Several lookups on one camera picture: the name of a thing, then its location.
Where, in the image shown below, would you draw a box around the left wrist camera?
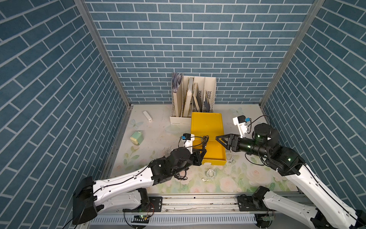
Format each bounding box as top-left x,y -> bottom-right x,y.
181,133 -> 195,154

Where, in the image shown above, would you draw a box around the mint green small box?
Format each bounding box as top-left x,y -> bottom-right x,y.
130,131 -> 144,146

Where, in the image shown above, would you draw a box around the white earphones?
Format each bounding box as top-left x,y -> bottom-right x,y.
226,152 -> 235,164
202,168 -> 216,182

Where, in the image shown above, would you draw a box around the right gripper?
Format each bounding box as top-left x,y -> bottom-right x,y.
215,133 -> 267,159

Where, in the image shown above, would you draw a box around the white earphones right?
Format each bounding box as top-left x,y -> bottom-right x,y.
226,152 -> 235,164

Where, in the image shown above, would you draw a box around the yellow drawer cabinet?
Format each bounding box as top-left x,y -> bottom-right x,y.
191,112 -> 224,141

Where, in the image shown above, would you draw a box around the yellow top drawer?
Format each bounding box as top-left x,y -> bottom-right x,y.
202,136 -> 226,166

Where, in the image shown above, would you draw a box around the black earphones coil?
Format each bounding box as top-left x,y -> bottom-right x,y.
194,135 -> 209,149
173,170 -> 188,181

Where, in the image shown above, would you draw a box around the white earphones center front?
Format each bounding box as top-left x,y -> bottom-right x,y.
202,168 -> 216,182

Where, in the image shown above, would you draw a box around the white file organizer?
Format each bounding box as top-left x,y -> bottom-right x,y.
170,73 -> 216,126

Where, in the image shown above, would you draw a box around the aluminium rail frame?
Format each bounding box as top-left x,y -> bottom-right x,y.
75,193 -> 327,229

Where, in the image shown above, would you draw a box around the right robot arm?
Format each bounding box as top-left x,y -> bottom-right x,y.
216,123 -> 366,229

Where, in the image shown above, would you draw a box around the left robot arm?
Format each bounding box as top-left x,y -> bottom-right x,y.
72,147 -> 207,225

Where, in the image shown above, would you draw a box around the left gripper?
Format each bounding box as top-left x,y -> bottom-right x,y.
170,149 -> 207,175

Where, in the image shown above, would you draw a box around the white rectangular small device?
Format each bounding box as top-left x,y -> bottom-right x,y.
143,111 -> 153,122

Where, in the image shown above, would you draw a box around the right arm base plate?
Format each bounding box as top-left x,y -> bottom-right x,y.
237,194 -> 271,212

